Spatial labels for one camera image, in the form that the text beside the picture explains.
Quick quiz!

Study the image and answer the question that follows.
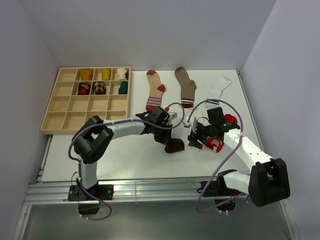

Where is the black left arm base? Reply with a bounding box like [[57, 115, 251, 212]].
[[67, 183, 114, 215]]

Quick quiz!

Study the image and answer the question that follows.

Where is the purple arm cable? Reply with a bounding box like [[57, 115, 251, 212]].
[[186, 99, 251, 213], [68, 101, 185, 221]]

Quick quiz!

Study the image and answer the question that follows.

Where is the plain white sock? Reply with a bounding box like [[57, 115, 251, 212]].
[[183, 108, 208, 139]]

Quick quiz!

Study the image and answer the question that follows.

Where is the aluminium frame rail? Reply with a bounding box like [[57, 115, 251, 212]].
[[23, 177, 208, 205]]

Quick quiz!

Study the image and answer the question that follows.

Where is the red patterned sock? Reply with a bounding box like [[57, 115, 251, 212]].
[[205, 114, 238, 153]]

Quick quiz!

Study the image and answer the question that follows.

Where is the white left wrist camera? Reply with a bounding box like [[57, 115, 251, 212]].
[[164, 107, 178, 123]]

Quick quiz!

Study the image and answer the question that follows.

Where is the dark brown striped sock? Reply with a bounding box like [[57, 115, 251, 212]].
[[164, 138, 185, 154]]

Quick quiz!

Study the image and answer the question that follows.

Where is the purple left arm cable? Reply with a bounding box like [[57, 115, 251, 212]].
[[68, 101, 185, 221]]

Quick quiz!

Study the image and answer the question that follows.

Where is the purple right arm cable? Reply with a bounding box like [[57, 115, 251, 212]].
[[186, 99, 251, 213]]

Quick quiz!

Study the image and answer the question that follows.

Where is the orange rolled sock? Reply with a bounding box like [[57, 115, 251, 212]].
[[79, 69, 93, 81]]

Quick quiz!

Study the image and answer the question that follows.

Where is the cream rolled sock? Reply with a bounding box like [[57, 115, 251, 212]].
[[116, 67, 128, 81]]

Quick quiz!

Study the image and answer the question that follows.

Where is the tan brown sock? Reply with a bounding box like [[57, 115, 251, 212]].
[[174, 67, 197, 109]]

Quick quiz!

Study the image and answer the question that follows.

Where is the argyle red rolled sock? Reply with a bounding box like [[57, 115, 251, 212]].
[[77, 82, 91, 96]]

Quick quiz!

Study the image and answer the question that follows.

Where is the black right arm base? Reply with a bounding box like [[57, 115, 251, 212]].
[[203, 180, 241, 213]]

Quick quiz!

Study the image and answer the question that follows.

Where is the argyle brown rolled sock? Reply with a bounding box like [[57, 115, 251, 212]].
[[93, 81, 106, 95]]

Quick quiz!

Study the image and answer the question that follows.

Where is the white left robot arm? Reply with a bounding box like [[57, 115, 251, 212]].
[[71, 107, 177, 200]]

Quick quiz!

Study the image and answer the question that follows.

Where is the yellow rolled sock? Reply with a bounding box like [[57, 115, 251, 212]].
[[101, 68, 112, 81]]

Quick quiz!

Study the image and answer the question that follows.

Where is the teal rolled sock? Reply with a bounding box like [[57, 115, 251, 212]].
[[118, 81, 129, 95]]

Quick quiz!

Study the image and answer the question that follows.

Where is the wooden compartment tray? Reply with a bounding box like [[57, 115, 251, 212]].
[[40, 66, 131, 135]]

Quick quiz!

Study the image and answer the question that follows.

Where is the white black-striped sock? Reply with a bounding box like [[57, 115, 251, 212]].
[[205, 75, 232, 109]]

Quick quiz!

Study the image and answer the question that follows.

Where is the beige maroon striped sock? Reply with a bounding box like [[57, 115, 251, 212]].
[[145, 70, 166, 112]]

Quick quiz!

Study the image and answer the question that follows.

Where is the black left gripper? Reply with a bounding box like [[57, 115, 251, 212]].
[[152, 122, 173, 148]]

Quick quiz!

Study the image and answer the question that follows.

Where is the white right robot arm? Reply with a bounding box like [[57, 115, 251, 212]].
[[187, 107, 291, 207]]

